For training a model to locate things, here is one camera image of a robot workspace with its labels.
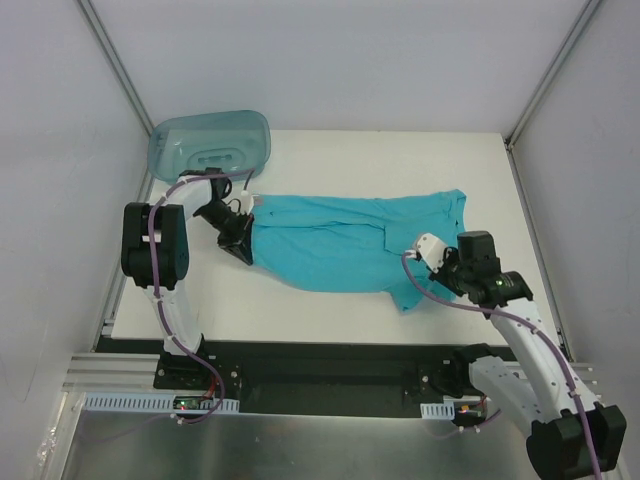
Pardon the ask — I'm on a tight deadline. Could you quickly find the teal t shirt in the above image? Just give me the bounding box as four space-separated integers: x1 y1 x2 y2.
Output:
251 190 467 312

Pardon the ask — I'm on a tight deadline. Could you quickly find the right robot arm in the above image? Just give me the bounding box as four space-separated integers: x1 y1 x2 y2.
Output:
416 231 627 479

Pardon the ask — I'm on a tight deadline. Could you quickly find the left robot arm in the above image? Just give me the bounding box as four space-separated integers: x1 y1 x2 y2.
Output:
120 167 254 389

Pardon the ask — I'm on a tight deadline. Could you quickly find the translucent blue plastic bin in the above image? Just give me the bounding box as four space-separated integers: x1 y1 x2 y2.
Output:
147 110 271 184

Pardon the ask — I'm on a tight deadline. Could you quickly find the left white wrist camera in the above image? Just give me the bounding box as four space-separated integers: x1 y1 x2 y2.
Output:
239 190 263 214

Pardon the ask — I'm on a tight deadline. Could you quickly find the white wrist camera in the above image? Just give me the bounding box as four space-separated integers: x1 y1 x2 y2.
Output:
239 190 263 214
409 233 448 273

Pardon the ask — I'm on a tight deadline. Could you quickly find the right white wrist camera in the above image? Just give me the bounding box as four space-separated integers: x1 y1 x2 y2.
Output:
409 233 448 273

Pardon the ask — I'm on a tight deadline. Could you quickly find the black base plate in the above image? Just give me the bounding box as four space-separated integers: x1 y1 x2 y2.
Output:
153 339 501 418

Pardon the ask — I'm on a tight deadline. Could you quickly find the right white cable duct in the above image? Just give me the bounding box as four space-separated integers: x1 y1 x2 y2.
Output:
420 401 456 421

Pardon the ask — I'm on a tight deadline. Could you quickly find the white cable duct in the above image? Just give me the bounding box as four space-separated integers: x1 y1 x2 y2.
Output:
84 392 217 415
420 401 456 421

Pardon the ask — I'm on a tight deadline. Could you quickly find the left white cable duct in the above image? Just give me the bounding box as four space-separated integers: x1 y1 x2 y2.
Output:
84 392 217 415

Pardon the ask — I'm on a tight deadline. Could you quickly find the left aluminium frame post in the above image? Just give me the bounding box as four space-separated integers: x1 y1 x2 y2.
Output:
75 0 154 136

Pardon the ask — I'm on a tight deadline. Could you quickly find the aluminium frame post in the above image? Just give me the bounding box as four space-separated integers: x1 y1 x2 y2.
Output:
504 0 604 149
75 0 154 136

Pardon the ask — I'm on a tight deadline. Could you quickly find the right aluminium frame post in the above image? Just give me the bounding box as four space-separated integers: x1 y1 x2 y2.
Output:
504 0 604 149

